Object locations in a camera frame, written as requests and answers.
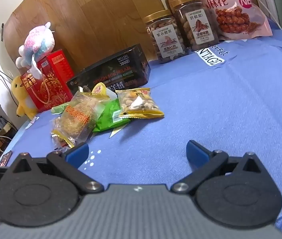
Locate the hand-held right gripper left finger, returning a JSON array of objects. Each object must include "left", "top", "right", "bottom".
[{"left": 6, "top": 142, "right": 104, "bottom": 195}]

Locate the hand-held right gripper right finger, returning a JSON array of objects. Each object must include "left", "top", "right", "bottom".
[{"left": 171, "top": 140, "right": 269, "bottom": 195}]

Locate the green snack packet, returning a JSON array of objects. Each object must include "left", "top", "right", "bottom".
[{"left": 92, "top": 98, "right": 132, "bottom": 133}]

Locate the clear orange-label snack packet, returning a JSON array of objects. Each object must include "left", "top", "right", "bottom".
[{"left": 50, "top": 92, "right": 116, "bottom": 146}]

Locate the small green packet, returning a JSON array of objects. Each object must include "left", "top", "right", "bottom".
[{"left": 51, "top": 103, "right": 71, "bottom": 114}]

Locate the small yellow pink packet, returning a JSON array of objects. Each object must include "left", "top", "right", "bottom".
[{"left": 91, "top": 83, "right": 108, "bottom": 94}]

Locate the red gift box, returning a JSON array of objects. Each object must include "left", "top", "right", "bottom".
[{"left": 20, "top": 49, "right": 75, "bottom": 113}]

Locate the dark phone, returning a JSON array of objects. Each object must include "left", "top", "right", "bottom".
[{"left": 0, "top": 151, "right": 13, "bottom": 166}]

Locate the yellow nut snack packet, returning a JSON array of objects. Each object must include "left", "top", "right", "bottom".
[{"left": 116, "top": 88, "right": 165, "bottom": 119}]

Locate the yellow plush duck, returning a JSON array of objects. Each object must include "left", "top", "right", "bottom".
[{"left": 11, "top": 76, "right": 39, "bottom": 120}]

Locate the black printed box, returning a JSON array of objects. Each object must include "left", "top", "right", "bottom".
[{"left": 66, "top": 43, "right": 151, "bottom": 95}]

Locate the pink and blue plush toy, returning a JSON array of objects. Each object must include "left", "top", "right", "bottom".
[{"left": 16, "top": 22, "right": 55, "bottom": 80}]

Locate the gold-lid cashew jar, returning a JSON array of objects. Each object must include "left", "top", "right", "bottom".
[{"left": 143, "top": 9, "right": 189, "bottom": 64}]

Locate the gold-lid pecan jar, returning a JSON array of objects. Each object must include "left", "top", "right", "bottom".
[{"left": 172, "top": 0, "right": 219, "bottom": 52}]

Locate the wooden headboard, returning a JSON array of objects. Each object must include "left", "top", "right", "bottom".
[{"left": 4, "top": 0, "right": 167, "bottom": 78}]

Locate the pink snack bag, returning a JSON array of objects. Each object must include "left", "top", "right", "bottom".
[{"left": 183, "top": 0, "right": 273, "bottom": 42}]

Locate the white cable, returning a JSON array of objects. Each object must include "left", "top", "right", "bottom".
[{"left": 252, "top": 0, "right": 282, "bottom": 29}]

